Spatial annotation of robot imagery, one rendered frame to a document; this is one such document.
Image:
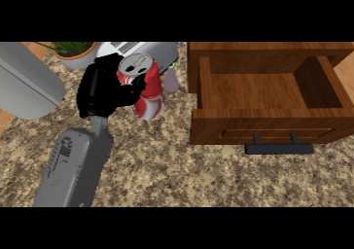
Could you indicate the red and white can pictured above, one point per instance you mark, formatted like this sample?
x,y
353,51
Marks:
x,y
152,94

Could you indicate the small grey bottle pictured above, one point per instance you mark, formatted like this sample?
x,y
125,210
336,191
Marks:
x,y
171,79

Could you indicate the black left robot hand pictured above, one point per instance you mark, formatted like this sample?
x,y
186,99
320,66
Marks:
x,y
101,94

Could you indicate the brown wooden drawer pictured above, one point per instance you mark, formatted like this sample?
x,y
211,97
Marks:
x,y
271,107

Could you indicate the potted green plant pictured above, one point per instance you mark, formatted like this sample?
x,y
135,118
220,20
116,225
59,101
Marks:
x,y
76,53

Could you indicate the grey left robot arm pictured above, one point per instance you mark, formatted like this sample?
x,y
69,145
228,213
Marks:
x,y
76,168

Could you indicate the brown wooden cabinet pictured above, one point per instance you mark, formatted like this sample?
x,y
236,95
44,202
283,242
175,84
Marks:
x,y
265,56

